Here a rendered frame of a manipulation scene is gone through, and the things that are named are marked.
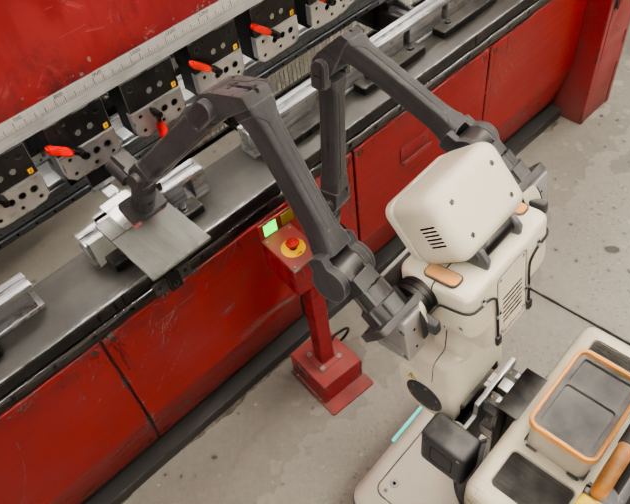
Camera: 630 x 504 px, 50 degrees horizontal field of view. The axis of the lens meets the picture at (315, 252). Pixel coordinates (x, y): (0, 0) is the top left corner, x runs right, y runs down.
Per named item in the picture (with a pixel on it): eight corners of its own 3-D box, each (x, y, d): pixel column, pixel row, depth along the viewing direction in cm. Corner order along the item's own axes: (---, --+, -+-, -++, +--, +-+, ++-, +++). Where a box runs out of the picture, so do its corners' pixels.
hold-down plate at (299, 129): (274, 162, 202) (272, 154, 200) (262, 154, 205) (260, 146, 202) (343, 112, 214) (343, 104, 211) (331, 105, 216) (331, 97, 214)
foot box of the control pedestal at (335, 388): (333, 417, 242) (331, 401, 233) (291, 372, 255) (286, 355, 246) (374, 383, 249) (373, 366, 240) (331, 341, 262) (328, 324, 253)
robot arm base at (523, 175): (516, 198, 138) (547, 166, 143) (491, 168, 137) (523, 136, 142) (491, 210, 146) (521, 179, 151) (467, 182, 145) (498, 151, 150)
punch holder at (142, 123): (140, 141, 167) (119, 86, 155) (121, 127, 172) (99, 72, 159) (188, 111, 173) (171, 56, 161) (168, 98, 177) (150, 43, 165)
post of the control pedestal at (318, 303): (323, 365, 242) (307, 273, 201) (313, 355, 245) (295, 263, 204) (334, 356, 244) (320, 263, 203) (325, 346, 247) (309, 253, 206)
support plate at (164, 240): (153, 281, 162) (152, 279, 161) (96, 228, 175) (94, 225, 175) (211, 238, 169) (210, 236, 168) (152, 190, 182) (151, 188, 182)
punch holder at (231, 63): (203, 101, 175) (187, 46, 162) (183, 89, 179) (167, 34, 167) (246, 74, 181) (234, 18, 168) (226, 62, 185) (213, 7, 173)
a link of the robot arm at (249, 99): (228, 80, 108) (268, 56, 114) (185, 101, 118) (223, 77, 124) (352, 303, 122) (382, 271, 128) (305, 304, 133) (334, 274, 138)
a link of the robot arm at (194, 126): (216, 121, 116) (256, 94, 122) (195, 94, 115) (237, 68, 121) (134, 198, 150) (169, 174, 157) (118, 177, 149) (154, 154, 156)
